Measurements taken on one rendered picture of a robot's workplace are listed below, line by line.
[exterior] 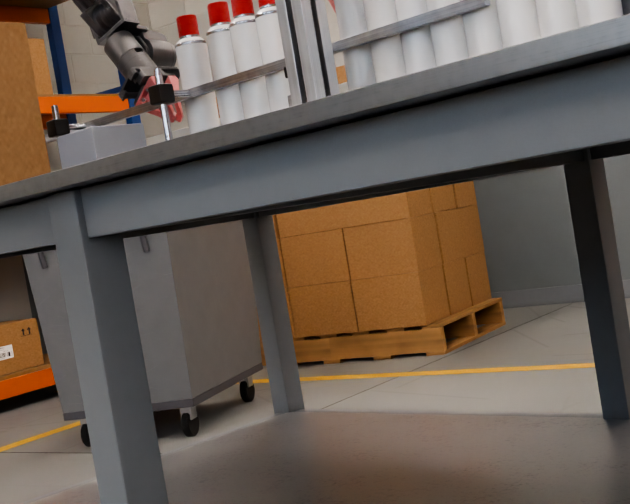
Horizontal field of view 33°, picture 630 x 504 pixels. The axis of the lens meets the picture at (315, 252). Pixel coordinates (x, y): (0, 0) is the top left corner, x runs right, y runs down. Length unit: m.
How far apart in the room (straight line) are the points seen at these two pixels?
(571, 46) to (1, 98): 1.16
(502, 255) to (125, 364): 5.08
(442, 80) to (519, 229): 5.38
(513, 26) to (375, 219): 3.64
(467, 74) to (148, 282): 3.06
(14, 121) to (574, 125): 1.13
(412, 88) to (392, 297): 4.09
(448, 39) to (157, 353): 2.65
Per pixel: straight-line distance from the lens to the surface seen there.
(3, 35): 1.80
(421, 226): 4.93
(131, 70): 1.81
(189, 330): 3.85
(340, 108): 0.90
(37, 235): 1.37
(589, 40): 0.77
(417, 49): 1.41
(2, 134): 1.75
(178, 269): 3.81
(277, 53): 1.59
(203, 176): 1.10
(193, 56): 1.74
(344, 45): 1.47
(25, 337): 5.75
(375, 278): 4.95
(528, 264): 6.20
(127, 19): 1.90
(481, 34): 1.35
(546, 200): 6.11
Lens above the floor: 0.73
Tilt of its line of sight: 2 degrees down
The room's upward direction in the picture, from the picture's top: 9 degrees counter-clockwise
